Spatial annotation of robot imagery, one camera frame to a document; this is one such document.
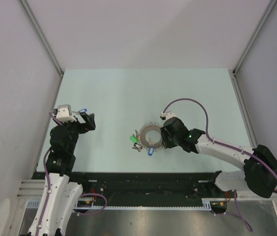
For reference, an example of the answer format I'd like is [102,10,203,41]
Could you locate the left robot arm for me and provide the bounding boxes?
[27,112,96,236]

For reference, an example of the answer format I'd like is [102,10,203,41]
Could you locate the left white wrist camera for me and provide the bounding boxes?
[56,104,77,123]

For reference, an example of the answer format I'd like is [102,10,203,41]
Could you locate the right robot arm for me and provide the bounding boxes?
[161,117,277,199]

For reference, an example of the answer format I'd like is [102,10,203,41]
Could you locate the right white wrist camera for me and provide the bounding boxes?
[160,112,176,121]

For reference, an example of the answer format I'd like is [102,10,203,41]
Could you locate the key with blue tag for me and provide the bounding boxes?
[72,109,87,115]

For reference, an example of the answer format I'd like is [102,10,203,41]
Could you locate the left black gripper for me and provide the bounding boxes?
[54,112,95,152]

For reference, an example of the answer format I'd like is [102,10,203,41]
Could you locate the white slotted cable duct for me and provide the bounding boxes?
[27,198,214,212]

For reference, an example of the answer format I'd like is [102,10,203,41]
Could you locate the key with black tag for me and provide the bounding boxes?
[132,143,143,152]

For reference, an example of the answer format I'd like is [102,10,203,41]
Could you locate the key with green tag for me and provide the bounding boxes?
[130,135,139,143]

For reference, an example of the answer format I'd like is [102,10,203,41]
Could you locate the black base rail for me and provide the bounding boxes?
[31,172,237,207]

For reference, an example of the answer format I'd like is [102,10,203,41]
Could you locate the large metal keyring disc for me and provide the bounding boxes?
[138,122,164,151]

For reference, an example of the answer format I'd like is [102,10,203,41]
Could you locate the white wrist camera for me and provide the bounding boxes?
[160,112,176,121]
[56,104,77,123]

